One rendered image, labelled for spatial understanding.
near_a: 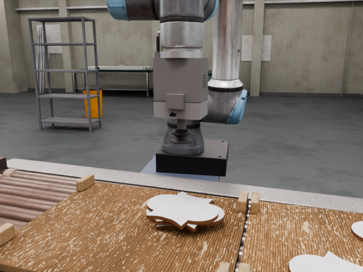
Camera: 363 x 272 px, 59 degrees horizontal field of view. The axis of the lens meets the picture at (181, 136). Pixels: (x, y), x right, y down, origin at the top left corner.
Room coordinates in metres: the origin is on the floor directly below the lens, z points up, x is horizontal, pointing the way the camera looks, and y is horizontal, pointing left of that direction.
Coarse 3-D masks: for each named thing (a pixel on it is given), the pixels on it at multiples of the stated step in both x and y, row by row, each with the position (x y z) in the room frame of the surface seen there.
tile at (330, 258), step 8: (296, 256) 0.45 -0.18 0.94; (304, 256) 0.45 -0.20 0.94; (312, 256) 0.45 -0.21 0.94; (320, 256) 0.45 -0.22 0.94; (328, 256) 0.45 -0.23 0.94; (336, 256) 0.45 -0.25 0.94; (296, 264) 0.43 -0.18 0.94; (304, 264) 0.43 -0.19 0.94; (312, 264) 0.43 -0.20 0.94; (320, 264) 0.43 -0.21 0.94; (328, 264) 0.43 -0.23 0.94; (336, 264) 0.43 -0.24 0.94; (344, 264) 0.43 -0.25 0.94; (352, 264) 0.43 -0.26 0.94
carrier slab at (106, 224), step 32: (96, 192) 0.73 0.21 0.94; (128, 192) 0.73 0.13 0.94; (160, 192) 0.73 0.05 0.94; (32, 224) 0.57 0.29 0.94; (64, 224) 0.57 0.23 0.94; (96, 224) 0.57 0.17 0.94; (128, 224) 0.57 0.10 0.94; (224, 224) 0.57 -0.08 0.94; (0, 256) 0.47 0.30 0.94; (32, 256) 0.47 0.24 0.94; (64, 256) 0.47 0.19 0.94; (96, 256) 0.47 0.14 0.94; (128, 256) 0.47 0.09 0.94; (160, 256) 0.47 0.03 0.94; (192, 256) 0.47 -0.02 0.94; (224, 256) 0.47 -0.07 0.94
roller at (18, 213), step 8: (0, 208) 0.68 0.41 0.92; (8, 208) 0.67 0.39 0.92; (16, 208) 0.67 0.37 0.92; (24, 208) 0.68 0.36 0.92; (0, 216) 0.66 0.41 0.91; (8, 216) 0.66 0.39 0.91; (16, 216) 0.65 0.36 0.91; (24, 216) 0.65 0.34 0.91; (32, 216) 0.64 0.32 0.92; (240, 248) 0.52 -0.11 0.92; (240, 256) 0.50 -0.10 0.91
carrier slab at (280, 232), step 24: (264, 216) 0.60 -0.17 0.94; (288, 216) 0.60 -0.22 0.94; (312, 216) 0.60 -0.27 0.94; (336, 216) 0.60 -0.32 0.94; (360, 216) 0.60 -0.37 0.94; (264, 240) 0.52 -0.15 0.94; (288, 240) 0.52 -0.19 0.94; (312, 240) 0.52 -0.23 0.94; (336, 240) 0.52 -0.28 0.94; (264, 264) 0.45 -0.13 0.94; (288, 264) 0.45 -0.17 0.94; (360, 264) 0.45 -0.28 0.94
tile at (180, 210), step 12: (180, 192) 0.65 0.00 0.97; (156, 204) 0.59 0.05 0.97; (168, 204) 0.59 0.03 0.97; (180, 204) 0.59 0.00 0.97; (192, 204) 0.59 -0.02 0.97; (204, 204) 0.59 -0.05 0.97; (156, 216) 0.54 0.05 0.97; (168, 216) 0.54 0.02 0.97; (180, 216) 0.54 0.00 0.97; (192, 216) 0.54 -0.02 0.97; (204, 216) 0.54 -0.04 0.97; (216, 216) 0.54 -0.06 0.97; (180, 228) 0.51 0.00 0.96
